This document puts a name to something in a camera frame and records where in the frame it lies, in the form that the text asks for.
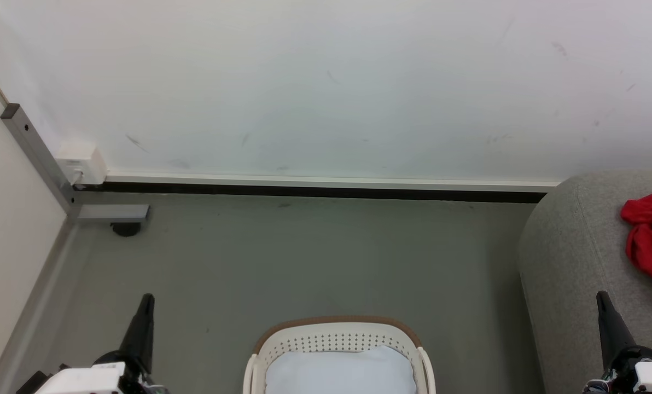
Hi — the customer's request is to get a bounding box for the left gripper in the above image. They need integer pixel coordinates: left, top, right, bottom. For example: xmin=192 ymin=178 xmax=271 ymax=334
xmin=35 ymin=293 xmax=166 ymax=394

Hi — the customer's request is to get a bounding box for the red and white garment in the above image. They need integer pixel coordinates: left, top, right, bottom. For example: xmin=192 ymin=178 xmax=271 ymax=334
xmin=620 ymin=190 xmax=652 ymax=359

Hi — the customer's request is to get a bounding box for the white basket with brown rim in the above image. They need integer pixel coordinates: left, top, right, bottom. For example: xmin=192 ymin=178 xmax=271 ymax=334
xmin=243 ymin=316 xmax=437 ymax=394

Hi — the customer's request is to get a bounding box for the grey fabric sofa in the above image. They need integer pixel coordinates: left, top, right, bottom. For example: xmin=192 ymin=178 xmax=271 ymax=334
xmin=517 ymin=171 xmax=652 ymax=394

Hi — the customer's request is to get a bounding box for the pale blue cloth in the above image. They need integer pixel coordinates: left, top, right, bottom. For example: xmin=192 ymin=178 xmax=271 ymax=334
xmin=264 ymin=345 xmax=417 ymax=394

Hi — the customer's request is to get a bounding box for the black baseboard strip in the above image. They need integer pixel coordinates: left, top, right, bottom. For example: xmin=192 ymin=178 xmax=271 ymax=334
xmin=73 ymin=182 xmax=548 ymax=204

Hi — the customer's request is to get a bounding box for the white baseboard trim strip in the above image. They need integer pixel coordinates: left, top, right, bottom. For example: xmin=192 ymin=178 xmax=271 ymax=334
xmin=104 ymin=171 xmax=562 ymax=192

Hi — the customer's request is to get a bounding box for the white wall outlet box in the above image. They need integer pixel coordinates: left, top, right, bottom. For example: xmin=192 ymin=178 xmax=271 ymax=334
xmin=55 ymin=142 xmax=108 ymax=186

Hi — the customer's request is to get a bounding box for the grey metal frame post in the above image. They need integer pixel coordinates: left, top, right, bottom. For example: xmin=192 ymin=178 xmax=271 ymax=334
xmin=0 ymin=103 xmax=150 ymax=222

